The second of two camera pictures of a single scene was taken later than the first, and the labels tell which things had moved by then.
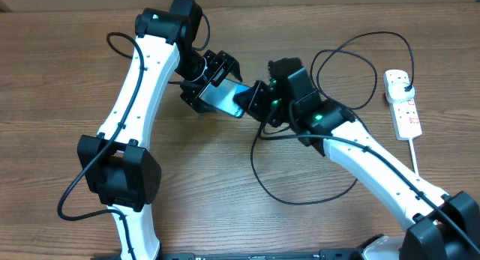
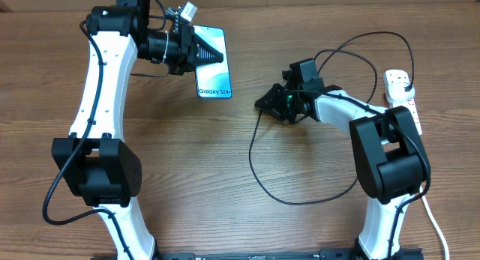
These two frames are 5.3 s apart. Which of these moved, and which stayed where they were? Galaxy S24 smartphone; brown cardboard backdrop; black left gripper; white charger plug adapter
Moved: black left gripper; Galaxy S24 smartphone
Stayed: brown cardboard backdrop; white charger plug adapter
